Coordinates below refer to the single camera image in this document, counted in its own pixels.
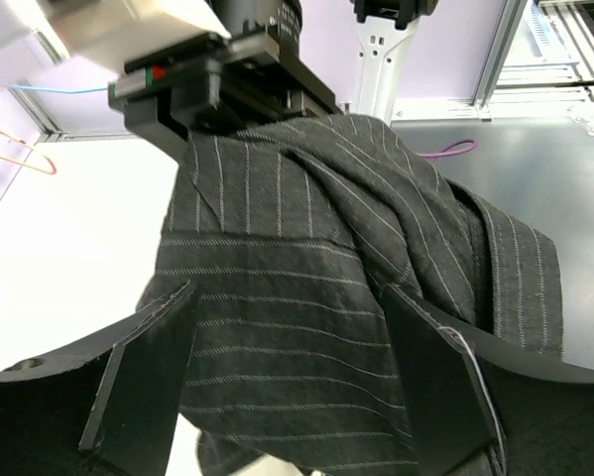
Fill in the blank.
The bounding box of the dark pinstripe shirt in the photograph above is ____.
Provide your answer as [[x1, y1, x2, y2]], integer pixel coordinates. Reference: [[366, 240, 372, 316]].
[[143, 115, 563, 475]]

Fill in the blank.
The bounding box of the white slotted cable duct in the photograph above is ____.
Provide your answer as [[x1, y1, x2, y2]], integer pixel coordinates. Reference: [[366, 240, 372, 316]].
[[523, 1, 574, 65]]

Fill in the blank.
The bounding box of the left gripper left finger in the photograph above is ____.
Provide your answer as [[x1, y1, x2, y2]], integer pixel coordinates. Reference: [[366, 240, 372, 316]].
[[0, 282, 199, 475]]

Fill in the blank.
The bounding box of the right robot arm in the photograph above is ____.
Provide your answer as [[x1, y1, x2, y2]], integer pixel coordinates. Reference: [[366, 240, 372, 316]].
[[107, 1, 436, 157]]

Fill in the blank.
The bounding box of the pink wire hanger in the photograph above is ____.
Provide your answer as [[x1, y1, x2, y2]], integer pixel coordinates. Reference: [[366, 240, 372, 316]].
[[0, 123, 59, 178]]

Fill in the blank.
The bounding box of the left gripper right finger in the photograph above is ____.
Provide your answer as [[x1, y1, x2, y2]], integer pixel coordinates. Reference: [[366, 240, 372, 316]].
[[382, 287, 594, 475]]

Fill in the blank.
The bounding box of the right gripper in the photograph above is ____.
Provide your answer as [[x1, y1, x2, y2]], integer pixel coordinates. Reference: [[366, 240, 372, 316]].
[[107, 29, 341, 159]]

